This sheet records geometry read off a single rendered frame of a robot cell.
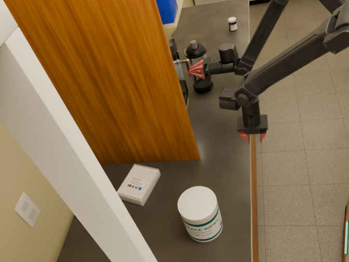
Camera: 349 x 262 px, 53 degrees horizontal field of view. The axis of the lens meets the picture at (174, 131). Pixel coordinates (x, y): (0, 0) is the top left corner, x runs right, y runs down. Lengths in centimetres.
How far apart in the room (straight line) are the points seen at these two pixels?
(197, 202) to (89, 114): 55
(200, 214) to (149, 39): 57
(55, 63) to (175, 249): 76
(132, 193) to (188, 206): 32
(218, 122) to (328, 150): 128
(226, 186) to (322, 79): 212
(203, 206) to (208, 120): 59
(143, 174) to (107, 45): 55
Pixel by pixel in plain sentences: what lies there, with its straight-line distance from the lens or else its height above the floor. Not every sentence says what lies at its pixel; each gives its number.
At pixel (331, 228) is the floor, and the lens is 237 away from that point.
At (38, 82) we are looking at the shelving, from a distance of 26.
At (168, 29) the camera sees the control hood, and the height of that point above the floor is 150.
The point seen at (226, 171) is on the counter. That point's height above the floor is 94.
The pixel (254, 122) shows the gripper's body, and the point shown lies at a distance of 120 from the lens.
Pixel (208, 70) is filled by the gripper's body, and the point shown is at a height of 117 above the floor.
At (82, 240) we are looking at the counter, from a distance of 143.
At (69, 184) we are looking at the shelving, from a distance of 33.
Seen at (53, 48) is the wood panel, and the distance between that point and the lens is 127.
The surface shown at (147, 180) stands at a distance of 143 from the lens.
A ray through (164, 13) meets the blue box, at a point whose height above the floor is 155.
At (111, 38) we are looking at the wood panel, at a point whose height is 154.
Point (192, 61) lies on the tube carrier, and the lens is 169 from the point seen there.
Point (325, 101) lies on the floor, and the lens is 311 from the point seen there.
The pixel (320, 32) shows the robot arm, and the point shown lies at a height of 158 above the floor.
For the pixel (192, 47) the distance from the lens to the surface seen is 169.
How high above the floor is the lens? 204
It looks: 42 degrees down
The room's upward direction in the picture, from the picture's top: 19 degrees counter-clockwise
